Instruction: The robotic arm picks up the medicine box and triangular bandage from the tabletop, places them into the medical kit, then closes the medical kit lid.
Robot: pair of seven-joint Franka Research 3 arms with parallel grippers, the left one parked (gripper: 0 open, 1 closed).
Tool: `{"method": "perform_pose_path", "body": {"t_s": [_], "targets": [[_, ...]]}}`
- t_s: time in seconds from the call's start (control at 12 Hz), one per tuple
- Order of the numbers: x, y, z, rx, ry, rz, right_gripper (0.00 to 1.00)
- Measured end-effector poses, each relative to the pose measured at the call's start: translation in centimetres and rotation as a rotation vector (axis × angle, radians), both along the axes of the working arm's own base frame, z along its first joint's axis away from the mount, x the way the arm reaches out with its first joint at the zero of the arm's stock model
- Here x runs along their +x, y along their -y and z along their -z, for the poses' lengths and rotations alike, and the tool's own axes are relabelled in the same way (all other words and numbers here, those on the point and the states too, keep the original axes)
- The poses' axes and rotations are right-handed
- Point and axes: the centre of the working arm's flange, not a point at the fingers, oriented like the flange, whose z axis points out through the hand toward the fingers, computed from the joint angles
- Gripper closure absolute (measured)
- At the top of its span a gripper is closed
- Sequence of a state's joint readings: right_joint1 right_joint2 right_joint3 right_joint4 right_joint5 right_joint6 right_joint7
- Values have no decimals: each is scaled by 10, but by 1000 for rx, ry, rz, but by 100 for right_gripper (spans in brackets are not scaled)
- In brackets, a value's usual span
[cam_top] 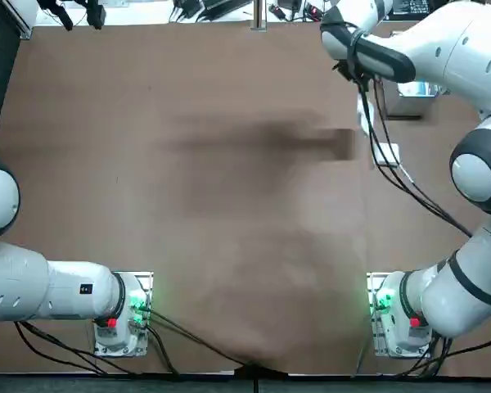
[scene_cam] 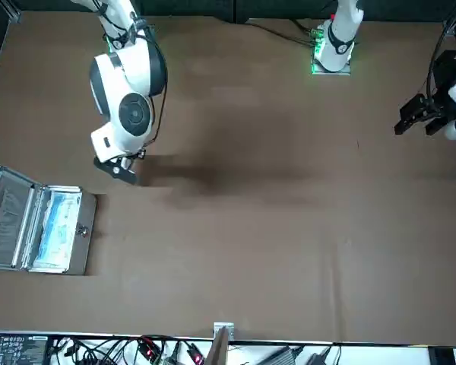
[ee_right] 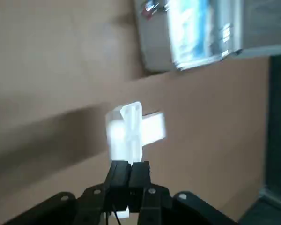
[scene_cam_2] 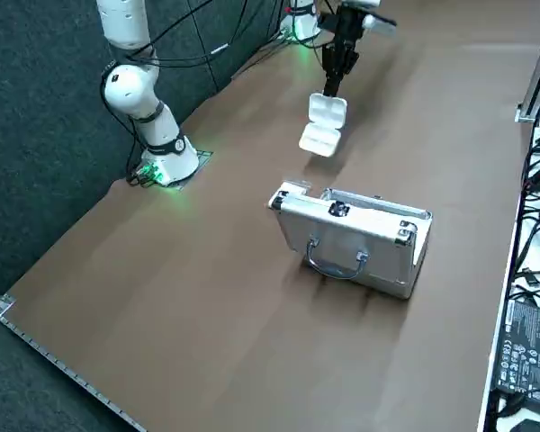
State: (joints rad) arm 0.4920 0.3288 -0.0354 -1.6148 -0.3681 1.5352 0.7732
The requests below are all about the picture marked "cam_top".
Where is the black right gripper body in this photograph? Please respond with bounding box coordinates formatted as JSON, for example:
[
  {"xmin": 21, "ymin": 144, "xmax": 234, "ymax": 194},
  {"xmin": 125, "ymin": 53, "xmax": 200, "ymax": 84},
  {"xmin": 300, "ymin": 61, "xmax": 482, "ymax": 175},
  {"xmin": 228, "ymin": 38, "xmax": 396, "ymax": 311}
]
[{"xmin": 333, "ymin": 60, "xmax": 372, "ymax": 92}]

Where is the aluminium medical kit case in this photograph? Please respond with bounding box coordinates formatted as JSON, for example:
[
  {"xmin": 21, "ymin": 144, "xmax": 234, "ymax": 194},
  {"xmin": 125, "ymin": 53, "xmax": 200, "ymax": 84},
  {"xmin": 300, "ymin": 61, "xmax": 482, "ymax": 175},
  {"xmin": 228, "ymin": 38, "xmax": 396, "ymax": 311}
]
[{"xmin": 386, "ymin": 79, "xmax": 451, "ymax": 120}]

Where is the blue white sealed packet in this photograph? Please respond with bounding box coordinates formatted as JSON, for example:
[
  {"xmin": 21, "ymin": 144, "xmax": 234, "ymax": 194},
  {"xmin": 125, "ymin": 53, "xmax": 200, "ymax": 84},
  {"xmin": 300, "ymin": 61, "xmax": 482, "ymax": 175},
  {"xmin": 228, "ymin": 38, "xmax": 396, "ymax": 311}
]
[{"xmin": 399, "ymin": 81, "xmax": 442, "ymax": 98}]

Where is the black labelled power adapter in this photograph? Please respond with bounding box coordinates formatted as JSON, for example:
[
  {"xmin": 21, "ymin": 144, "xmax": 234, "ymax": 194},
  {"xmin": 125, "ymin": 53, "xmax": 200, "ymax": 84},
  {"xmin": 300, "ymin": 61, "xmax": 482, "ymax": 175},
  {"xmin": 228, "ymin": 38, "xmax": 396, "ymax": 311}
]
[{"xmin": 386, "ymin": 0, "xmax": 435, "ymax": 17}]

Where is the grey power adapter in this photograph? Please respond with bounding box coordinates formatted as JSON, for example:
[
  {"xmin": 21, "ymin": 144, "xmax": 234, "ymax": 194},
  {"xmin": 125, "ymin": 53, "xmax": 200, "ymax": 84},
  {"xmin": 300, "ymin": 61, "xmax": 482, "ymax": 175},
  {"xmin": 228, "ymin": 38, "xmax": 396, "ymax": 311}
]
[{"xmin": 200, "ymin": 0, "xmax": 253, "ymax": 12}]

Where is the small black power adapter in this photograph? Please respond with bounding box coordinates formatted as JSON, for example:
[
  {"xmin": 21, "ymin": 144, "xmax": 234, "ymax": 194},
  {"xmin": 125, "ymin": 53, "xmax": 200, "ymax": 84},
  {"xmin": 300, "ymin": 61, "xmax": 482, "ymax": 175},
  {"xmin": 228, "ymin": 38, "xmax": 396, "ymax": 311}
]
[{"xmin": 172, "ymin": 0, "xmax": 202, "ymax": 20}]

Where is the black clamp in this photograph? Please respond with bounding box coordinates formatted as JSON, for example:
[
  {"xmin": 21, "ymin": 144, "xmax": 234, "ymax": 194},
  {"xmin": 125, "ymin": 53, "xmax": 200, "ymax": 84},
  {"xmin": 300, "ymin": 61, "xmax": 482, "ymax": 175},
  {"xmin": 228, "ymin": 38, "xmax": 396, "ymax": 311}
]
[
  {"xmin": 85, "ymin": 0, "xmax": 107, "ymax": 30},
  {"xmin": 40, "ymin": 0, "xmax": 74, "ymax": 32}
]

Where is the silver camera post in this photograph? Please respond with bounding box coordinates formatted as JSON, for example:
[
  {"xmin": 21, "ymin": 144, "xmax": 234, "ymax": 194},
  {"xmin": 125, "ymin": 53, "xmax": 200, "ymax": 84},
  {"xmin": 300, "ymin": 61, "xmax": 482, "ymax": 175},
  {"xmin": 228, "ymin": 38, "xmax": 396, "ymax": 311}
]
[{"xmin": 250, "ymin": 0, "xmax": 268, "ymax": 32}]

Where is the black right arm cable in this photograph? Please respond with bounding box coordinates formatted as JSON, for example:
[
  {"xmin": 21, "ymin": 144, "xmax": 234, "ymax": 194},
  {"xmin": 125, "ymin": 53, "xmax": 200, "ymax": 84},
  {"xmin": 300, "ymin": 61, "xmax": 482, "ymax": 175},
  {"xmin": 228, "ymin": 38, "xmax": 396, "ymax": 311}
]
[{"xmin": 345, "ymin": 24, "xmax": 475, "ymax": 238}]

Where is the black floor cable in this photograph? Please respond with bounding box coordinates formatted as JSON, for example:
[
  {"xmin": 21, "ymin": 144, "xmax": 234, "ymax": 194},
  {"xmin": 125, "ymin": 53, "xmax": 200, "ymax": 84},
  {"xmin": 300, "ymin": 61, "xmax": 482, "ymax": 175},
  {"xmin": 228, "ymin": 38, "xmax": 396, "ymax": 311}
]
[
  {"xmin": 14, "ymin": 321, "xmax": 181, "ymax": 376},
  {"xmin": 141, "ymin": 305, "xmax": 259, "ymax": 368},
  {"xmin": 392, "ymin": 317, "xmax": 491, "ymax": 376}
]

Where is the silver aluminium frame profile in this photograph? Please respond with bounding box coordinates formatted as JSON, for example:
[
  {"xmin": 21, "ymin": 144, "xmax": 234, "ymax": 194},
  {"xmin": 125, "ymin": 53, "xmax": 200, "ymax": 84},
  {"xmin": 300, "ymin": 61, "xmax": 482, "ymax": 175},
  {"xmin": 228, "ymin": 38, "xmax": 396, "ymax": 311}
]
[{"xmin": 8, "ymin": 0, "xmax": 38, "ymax": 41}]

